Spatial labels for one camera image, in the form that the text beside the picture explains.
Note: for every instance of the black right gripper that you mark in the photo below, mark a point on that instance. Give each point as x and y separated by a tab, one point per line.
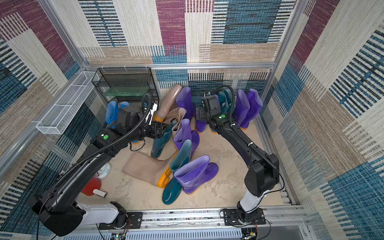
199	113

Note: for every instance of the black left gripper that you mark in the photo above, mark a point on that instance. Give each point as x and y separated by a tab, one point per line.
157	129

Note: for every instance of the short purple boot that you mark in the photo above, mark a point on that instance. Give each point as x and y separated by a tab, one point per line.
200	126
196	173

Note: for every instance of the tall purple boot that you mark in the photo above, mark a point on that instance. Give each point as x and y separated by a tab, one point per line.
242	109
256	105

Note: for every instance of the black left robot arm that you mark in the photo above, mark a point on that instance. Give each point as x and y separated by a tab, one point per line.
57	207

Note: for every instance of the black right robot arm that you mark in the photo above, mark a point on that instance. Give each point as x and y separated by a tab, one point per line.
263	169

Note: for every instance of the blue rain boot upright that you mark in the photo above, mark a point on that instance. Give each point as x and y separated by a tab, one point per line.
112	112

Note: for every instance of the beige boot middle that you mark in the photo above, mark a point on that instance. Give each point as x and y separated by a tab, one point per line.
174	118

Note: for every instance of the purple boot at back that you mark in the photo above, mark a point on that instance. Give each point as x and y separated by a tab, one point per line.
184	100

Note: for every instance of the purple boot middle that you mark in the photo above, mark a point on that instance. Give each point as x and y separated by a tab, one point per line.
185	133

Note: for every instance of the beige boot leaning at back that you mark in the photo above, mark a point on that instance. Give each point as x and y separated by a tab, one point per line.
167	103

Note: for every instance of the beige boot lying front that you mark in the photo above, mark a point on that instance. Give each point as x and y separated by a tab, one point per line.
153	171

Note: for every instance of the green tray on shelf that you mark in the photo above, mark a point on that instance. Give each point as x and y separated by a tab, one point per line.
126	91

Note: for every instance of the short purple boot front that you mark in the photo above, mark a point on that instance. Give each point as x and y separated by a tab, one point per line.
196	173

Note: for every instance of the teal boot front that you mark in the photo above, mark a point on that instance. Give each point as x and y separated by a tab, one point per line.
174	187

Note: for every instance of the black wire mesh shelf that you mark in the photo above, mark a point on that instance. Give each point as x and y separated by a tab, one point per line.
125	84

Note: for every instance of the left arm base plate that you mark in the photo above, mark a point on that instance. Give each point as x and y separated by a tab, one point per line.
129	220

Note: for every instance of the aluminium front rail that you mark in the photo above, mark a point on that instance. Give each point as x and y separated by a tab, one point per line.
282	223

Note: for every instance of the white wire mesh basket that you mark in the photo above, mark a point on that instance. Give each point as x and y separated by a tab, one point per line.
58	118

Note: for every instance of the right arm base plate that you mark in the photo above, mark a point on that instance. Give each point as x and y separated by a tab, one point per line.
238	218

